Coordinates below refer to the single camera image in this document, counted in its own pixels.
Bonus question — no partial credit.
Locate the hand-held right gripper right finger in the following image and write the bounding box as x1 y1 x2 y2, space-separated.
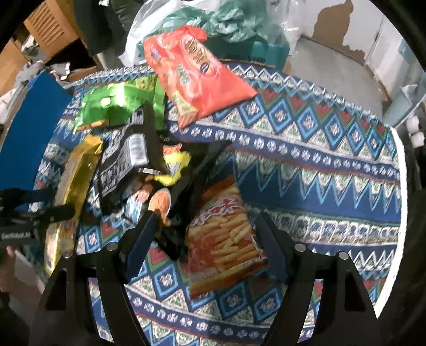
256 212 380 346

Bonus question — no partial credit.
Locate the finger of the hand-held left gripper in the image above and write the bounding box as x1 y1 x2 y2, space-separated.
0 187 56 204
31 203 77 227

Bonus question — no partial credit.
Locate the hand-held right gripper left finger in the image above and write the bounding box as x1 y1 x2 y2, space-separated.
29 212 159 346

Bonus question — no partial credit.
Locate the gold snack packet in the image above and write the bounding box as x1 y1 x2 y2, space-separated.
43 134 105 277

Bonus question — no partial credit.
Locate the orange stick snack packet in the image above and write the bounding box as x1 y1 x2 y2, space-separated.
186 176 271 299

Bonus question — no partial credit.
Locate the blue-edged cardboard box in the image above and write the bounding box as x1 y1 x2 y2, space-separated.
0 71 73 213

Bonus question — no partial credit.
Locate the black snack packet yellow print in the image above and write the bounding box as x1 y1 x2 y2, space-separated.
123 140 234 262

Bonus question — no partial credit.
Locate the black snack packet white label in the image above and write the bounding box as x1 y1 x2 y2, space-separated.
96 103 169 215

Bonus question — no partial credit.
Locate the green snack bag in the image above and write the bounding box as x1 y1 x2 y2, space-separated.
73 75 167 132

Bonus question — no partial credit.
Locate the red-orange snack bag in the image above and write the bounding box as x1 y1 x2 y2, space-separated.
142 26 259 131

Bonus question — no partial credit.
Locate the person's left hand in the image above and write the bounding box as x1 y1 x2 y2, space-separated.
0 245 21 291

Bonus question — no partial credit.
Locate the blue patterned tablecloth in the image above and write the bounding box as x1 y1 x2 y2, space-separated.
30 61 405 346

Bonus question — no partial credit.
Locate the wooden wardrobe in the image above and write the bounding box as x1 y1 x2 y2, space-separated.
0 0 85 98

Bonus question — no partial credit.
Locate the wooden louvered door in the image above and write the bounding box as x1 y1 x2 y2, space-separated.
23 0 81 54

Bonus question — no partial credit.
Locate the pale blue bin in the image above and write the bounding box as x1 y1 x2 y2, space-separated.
383 85 426 129

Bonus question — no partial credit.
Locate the white plastic bag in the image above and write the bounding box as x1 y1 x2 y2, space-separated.
118 0 221 68

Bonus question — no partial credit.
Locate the blue plastic bag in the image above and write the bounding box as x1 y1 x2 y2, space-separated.
266 0 321 58

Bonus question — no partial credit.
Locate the teal checkered cloth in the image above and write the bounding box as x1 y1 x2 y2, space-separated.
160 0 287 44

